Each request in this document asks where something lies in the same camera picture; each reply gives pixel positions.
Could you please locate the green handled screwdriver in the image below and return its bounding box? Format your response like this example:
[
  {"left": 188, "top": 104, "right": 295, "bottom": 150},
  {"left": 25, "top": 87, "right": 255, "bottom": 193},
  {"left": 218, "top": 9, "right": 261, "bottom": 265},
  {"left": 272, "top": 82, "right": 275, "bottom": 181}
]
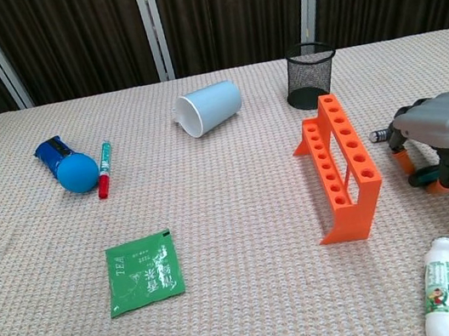
[{"left": 405, "top": 162, "right": 449, "bottom": 191}]

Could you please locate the green tea sachet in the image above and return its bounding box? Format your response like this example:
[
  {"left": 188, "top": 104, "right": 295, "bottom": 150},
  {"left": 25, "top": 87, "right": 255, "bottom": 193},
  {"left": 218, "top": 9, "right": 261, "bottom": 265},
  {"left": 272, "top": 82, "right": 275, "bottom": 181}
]
[{"left": 97, "top": 226, "right": 190, "bottom": 320}]

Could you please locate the black mesh pen holder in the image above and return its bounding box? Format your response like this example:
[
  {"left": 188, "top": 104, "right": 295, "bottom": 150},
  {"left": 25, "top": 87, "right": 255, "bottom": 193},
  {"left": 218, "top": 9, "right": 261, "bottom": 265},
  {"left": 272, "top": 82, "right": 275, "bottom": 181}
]
[{"left": 278, "top": 38, "right": 345, "bottom": 115}]

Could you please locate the beige woven tablecloth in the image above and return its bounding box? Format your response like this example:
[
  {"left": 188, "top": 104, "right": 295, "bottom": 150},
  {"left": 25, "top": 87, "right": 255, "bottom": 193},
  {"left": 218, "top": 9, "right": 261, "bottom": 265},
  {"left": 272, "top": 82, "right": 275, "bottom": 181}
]
[{"left": 0, "top": 26, "right": 449, "bottom": 336}]

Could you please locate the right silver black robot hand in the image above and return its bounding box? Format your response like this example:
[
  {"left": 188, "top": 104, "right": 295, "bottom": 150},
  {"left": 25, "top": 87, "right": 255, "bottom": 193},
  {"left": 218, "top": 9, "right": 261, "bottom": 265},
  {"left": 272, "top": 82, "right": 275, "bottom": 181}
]
[{"left": 381, "top": 91, "right": 449, "bottom": 202}]

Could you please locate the blue ball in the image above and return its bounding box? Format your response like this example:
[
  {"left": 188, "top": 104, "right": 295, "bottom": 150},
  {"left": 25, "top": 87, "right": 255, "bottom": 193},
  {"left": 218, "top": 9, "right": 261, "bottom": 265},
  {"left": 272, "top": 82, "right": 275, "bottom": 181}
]
[{"left": 53, "top": 150, "right": 102, "bottom": 199}]

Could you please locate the blue snack packet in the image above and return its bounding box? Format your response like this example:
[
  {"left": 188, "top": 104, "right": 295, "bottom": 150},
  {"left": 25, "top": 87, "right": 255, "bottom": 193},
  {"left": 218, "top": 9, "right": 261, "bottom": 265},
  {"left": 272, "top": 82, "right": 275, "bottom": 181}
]
[{"left": 31, "top": 134, "right": 78, "bottom": 183}]

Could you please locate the orange tool rack with holes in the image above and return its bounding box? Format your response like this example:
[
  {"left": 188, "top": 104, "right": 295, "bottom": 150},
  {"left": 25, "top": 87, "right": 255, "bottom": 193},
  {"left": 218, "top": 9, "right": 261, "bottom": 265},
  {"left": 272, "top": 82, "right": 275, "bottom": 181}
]
[{"left": 284, "top": 88, "right": 393, "bottom": 250}]

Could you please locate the light blue plastic mug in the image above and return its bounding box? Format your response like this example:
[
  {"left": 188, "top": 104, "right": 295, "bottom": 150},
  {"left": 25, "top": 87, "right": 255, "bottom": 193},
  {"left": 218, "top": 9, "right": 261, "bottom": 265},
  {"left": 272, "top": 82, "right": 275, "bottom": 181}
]
[{"left": 169, "top": 77, "right": 248, "bottom": 142}]

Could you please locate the green marker with red cap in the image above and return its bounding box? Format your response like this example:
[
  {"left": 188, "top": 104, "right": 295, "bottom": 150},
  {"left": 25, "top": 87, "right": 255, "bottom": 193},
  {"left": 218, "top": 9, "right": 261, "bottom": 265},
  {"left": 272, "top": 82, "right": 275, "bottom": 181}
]
[{"left": 89, "top": 140, "right": 122, "bottom": 200}]

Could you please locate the black silver precision screwdriver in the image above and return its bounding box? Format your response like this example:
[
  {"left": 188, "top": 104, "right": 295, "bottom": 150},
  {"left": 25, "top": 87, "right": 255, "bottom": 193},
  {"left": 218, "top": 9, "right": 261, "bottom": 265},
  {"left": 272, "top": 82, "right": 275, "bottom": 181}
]
[{"left": 367, "top": 126, "right": 395, "bottom": 145}]

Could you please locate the white bottle with green label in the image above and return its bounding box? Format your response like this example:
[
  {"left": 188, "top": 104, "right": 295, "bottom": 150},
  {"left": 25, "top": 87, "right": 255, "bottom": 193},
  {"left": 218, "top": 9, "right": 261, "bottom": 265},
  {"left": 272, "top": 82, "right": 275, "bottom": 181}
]
[{"left": 411, "top": 236, "right": 449, "bottom": 336}]

